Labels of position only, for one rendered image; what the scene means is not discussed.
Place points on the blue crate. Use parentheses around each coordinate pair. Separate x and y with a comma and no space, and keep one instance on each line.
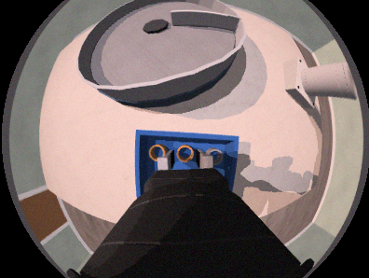
(145,166)

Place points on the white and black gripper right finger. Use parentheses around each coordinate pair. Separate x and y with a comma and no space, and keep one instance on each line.
(203,160)

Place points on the grey metal ring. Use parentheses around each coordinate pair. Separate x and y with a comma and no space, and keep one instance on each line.
(219,153)

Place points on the bronze bushing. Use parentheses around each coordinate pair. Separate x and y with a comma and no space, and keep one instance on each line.
(152,153)
(185,159)

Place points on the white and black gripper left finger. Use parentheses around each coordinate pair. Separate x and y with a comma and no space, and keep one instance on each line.
(167,161)

